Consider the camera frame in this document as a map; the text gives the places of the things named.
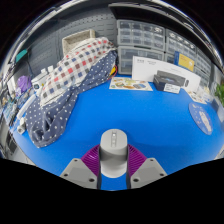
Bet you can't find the purple bag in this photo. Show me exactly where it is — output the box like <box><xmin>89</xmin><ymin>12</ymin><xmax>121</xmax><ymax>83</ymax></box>
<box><xmin>16</xmin><ymin>75</ymin><xmax>33</xmax><ymax>95</ymax></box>

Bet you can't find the small white gadget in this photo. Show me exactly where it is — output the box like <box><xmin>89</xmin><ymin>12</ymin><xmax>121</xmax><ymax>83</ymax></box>
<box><xmin>31</xmin><ymin>68</ymin><xmax>55</xmax><ymax>92</ymax></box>

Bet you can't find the dark overhead shelf unit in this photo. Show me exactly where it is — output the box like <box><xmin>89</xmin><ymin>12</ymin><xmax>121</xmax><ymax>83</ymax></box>
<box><xmin>108</xmin><ymin>1</ymin><xmax>221</xmax><ymax>68</ymax></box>

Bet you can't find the small cartoon sticker sheet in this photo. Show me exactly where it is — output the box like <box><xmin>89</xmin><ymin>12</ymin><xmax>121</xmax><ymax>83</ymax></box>
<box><xmin>108</xmin><ymin>77</ymin><xmax>154</xmax><ymax>92</ymax></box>

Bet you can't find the green leafy plant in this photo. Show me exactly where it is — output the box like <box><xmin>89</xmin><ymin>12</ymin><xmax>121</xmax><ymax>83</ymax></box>
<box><xmin>214</xmin><ymin>81</ymin><xmax>224</xmax><ymax>108</ymax></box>

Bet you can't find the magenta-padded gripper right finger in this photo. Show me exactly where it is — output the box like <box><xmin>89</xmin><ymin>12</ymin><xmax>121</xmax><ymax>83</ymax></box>
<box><xmin>125</xmin><ymin>143</ymin><xmax>168</xmax><ymax>190</ymax></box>

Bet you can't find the red blue checkered cloth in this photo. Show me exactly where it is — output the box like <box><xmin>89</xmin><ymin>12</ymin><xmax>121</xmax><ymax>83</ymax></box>
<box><xmin>39</xmin><ymin>37</ymin><xmax>118</xmax><ymax>108</ymax></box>

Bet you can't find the white keyboard packaging box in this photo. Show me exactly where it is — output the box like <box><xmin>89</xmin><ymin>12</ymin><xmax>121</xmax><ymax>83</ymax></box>
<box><xmin>131</xmin><ymin>55</ymin><xmax>202</xmax><ymax>93</ymax></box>

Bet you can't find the white woven basket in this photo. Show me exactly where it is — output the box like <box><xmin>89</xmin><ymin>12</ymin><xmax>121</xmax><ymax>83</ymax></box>
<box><xmin>61</xmin><ymin>29</ymin><xmax>96</xmax><ymax>54</ymax></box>

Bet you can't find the teal object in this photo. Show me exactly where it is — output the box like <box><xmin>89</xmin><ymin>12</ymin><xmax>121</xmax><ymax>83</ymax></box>
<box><xmin>14</xmin><ymin>49</ymin><xmax>29</xmax><ymax>63</ymax></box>

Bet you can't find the white cylindrical tube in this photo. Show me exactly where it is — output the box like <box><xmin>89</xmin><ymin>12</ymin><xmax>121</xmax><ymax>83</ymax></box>
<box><xmin>18</xmin><ymin>94</ymin><xmax>36</xmax><ymax>121</ymax></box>

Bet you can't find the white computer mouse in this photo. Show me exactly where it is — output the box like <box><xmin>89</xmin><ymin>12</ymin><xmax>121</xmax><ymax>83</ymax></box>
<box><xmin>98</xmin><ymin>128</ymin><xmax>129</xmax><ymax>179</ymax></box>

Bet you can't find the yellow and blue box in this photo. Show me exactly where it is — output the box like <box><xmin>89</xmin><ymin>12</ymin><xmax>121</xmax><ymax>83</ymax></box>
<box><xmin>173</xmin><ymin>50</ymin><xmax>196</xmax><ymax>73</ymax></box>

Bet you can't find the white blue tissue box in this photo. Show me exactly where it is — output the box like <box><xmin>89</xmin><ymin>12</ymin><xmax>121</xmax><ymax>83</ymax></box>
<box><xmin>197</xmin><ymin>84</ymin><xmax>214</xmax><ymax>103</ymax></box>

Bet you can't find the small black box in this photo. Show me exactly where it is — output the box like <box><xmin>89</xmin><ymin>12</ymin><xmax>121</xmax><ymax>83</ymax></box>
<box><xmin>153</xmin><ymin>73</ymin><xmax>182</xmax><ymax>94</ymax></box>

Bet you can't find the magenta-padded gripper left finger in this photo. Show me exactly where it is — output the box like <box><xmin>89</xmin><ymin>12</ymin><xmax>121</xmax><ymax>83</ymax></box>
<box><xmin>59</xmin><ymin>143</ymin><xmax>103</xmax><ymax>190</ymax></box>

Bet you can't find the small yellow object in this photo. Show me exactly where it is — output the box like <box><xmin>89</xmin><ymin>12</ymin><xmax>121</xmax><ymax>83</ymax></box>
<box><xmin>111</xmin><ymin>64</ymin><xmax>119</xmax><ymax>80</ymax></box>

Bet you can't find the navy polka-dot cloth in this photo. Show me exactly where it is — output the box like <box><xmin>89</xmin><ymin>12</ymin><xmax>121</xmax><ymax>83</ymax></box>
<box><xmin>24</xmin><ymin>49</ymin><xmax>118</xmax><ymax>149</ymax></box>

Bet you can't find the round blue printed mouse pad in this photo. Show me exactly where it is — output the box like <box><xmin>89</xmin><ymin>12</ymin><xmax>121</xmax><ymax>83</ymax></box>
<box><xmin>188</xmin><ymin>102</ymin><xmax>214</xmax><ymax>136</ymax></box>

